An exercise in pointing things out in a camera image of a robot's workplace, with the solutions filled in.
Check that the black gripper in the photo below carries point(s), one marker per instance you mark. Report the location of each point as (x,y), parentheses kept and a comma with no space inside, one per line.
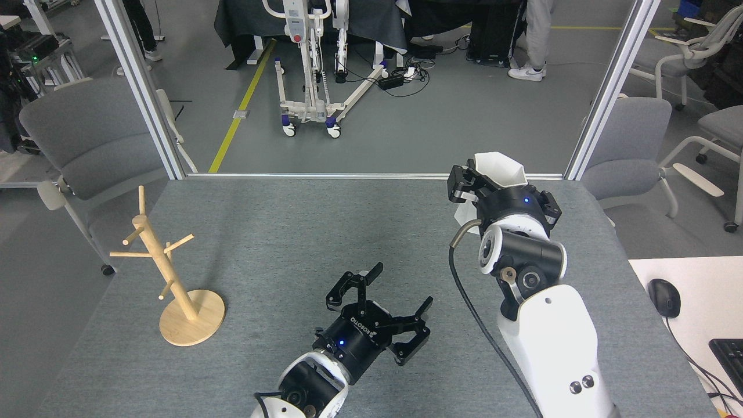
(357,337)
(514,203)

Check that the white faceted cup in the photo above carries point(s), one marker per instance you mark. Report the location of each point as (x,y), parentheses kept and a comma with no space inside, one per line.
(499,168)

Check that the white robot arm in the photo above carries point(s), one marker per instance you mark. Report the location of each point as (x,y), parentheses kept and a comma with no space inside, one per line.
(557,348)
(313,383)

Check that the wooden cup rack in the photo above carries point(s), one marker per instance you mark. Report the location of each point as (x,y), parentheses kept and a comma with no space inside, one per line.
(191,325)

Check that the grey chair with pale armrests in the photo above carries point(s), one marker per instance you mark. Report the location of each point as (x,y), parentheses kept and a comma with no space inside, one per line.
(725,125)
(630,145)
(87,139)

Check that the black computer case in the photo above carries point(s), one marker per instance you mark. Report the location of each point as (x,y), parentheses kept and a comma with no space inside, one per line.
(493,35)

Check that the black computer mouse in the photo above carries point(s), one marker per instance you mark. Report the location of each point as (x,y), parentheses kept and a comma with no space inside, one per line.
(664,297)

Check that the dark grey table cloth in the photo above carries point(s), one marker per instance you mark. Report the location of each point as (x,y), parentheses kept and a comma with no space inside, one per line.
(371,20)

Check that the white desk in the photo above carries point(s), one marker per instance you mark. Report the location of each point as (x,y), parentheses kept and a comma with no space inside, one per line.
(708,290)

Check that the metal floor socket plate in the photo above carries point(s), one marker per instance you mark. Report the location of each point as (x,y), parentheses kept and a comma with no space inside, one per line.
(241,114)

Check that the blue box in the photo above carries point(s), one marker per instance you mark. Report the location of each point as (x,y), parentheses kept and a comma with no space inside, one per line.
(691,6)

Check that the white stand on wheels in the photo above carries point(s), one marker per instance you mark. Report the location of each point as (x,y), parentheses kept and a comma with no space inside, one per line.
(295,23)

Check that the black keyboard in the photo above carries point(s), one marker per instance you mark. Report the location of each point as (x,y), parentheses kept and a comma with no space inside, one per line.
(730,360)

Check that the equipment cart with green light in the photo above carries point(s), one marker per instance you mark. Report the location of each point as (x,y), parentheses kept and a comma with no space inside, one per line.
(35,46)

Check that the silver frame post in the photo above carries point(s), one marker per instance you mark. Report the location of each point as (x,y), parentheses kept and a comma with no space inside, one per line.
(612,87)
(138,75)

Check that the silver table edge rail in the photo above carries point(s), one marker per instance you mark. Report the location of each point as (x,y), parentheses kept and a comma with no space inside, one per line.
(319,176)

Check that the white frame office chair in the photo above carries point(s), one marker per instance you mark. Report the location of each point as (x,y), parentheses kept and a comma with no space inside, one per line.
(696,49)

